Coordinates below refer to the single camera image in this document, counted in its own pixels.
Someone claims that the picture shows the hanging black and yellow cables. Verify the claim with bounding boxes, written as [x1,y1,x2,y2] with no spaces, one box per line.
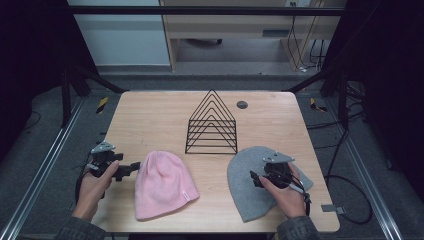
[287,1,327,74]

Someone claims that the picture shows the black horizontal frame bar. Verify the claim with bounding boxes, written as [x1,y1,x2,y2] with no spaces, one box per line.
[67,5,345,17]

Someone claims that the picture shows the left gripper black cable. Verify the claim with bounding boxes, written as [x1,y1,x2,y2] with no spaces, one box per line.
[74,151,101,205]

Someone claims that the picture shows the aluminium floor rail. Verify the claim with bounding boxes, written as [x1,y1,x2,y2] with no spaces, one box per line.
[323,98,405,240]
[0,97,87,240]

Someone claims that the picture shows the pink knit beanie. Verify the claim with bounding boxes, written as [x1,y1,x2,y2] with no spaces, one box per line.
[133,150,201,221]

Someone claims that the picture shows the white cabinet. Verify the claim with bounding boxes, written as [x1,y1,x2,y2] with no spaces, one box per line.
[67,0,172,67]

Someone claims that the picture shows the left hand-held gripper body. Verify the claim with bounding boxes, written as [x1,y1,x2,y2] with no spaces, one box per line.
[86,141,125,178]

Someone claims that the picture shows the person's right hand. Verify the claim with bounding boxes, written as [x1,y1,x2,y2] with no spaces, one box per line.
[258,163,308,220]

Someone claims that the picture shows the black diagonal frame brace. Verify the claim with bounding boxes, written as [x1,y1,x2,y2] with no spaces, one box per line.
[282,64,349,129]
[60,63,130,128]

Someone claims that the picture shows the right gripper cable with plug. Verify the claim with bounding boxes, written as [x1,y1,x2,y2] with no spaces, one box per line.
[287,179,313,217]

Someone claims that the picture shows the grey knit beanie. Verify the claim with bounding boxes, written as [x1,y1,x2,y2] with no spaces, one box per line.
[226,145,315,224]

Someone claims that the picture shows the black floor cable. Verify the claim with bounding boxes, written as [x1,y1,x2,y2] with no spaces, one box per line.
[305,109,374,226]

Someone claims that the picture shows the yellow-handled tool right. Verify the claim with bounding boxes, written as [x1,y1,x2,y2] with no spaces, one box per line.
[309,97,328,113]

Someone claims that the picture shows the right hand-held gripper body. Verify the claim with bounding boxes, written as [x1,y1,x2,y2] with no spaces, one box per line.
[262,151,301,190]

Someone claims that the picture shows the light wooden desk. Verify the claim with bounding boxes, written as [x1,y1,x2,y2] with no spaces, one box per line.
[159,0,348,73]

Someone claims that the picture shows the black wire triangle rack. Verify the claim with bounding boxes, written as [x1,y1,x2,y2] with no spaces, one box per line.
[184,88,239,156]

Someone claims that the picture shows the person's left hand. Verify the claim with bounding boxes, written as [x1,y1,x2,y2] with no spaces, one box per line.
[72,160,120,222]

